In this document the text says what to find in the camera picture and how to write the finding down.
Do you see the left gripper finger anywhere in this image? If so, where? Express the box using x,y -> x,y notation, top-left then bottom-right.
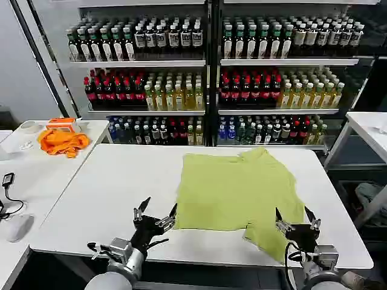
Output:
133,196 -> 152,223
155,202 -> 178,232

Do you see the white table with grey legs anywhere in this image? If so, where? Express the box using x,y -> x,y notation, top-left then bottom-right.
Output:
322,111 -> 387,230

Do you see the black adapter cable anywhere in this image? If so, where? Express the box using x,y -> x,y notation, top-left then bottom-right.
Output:
0,184 -> 25,221

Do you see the large white work table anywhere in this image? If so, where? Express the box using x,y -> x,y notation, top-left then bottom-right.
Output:
29,143 -> 374,270

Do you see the tan shoe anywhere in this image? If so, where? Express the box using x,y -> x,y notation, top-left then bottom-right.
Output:
340,271 -> 385,290

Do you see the bottle shelf with wide bays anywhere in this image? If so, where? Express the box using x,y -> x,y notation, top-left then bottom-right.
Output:
216,0 -> 387,150

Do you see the white tape roll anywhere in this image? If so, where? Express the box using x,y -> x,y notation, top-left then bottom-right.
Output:
20,121 -> 42,134

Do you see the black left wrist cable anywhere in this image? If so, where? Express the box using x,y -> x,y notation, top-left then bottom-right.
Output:
86,237 -> 170,260

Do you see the orange cloth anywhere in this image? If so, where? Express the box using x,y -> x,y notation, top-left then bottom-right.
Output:
37,128 -> 91,159

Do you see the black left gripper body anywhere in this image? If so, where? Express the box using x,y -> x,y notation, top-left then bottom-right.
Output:
129,214 -> 166,253

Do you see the white side table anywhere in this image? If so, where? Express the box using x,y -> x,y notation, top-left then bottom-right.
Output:
0,120 -> 110,290

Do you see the orange and white box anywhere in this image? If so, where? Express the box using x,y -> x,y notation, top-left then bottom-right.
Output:
46,118 -> 83,134

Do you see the yellow-green shirt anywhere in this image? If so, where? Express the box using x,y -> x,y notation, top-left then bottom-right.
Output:
172,147 -> 306,263

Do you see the bottle shelf with narrow bays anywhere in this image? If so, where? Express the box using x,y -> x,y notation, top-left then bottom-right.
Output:
65,0 -> 212,146

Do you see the black power adapter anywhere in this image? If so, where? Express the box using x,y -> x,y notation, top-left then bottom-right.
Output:
1,172 -> 16,189

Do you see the dark basket with clothes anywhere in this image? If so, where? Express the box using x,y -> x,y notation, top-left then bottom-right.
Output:
334,180 -> 387,242

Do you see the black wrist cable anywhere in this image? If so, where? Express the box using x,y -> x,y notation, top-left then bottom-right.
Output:
284,240 -> 308,272
86,237 -> 170,260

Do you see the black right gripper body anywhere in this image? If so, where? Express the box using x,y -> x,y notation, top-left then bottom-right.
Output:
285,224 -> 318,251

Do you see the black slanted metal pole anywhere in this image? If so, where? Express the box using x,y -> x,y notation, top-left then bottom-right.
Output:
10,0 -> 82,119

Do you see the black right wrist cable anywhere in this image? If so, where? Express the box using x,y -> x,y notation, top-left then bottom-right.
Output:
284,240 -> 308,272

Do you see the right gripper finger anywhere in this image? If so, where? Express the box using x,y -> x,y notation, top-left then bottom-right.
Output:
304,205 -> 322,231
275,207 -> 291,233

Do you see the white computer mouse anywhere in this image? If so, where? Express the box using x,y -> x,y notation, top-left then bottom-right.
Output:
5,214 -> 35,243

